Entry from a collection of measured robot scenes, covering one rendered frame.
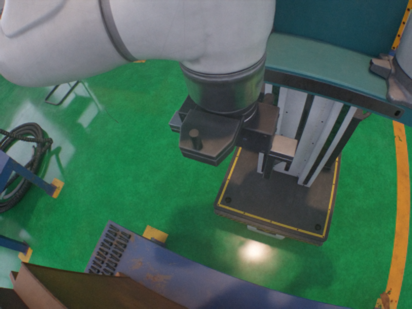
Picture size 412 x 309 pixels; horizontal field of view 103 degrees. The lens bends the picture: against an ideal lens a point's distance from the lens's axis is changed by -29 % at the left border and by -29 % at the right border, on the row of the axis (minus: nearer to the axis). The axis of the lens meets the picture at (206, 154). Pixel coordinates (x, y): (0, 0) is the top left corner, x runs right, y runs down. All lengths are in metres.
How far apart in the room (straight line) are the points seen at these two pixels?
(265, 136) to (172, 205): 1.50
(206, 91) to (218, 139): 0.05
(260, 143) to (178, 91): 2.13
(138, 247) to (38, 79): 0.92
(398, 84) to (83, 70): 0.56
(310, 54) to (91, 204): 1.92
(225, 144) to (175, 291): 0.83
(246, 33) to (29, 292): 0.58
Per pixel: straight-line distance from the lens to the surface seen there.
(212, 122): 0.25
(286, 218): 1.33
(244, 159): 1.45
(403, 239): 2.07
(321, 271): 1.69
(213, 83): 0.21
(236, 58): 0.19
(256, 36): 0.19
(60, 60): 0.21
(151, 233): 1.74
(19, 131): 3.58
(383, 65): 0.58
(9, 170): 2.13
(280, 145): 0.33
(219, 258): 1.60
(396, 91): 0.55
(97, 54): 0.20
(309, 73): 0.51
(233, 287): 0.96
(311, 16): 0.61
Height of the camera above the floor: 1.59
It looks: 59 degrees down
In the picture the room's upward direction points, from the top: 16 degrees counter-clockwise
